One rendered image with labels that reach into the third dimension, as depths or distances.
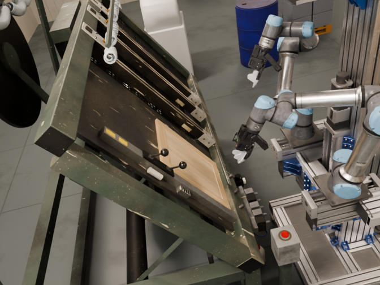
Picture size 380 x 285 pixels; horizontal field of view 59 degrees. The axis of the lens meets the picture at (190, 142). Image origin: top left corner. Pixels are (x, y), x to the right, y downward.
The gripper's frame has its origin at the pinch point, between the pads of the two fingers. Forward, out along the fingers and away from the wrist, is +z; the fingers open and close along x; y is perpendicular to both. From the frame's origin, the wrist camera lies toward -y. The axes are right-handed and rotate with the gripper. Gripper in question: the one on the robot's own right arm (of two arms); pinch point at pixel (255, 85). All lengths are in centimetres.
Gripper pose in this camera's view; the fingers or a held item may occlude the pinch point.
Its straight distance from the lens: 185.1
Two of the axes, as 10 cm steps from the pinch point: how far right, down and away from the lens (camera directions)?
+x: -1.5, 3.3, -9.3
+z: -2.9, 8.9, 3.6
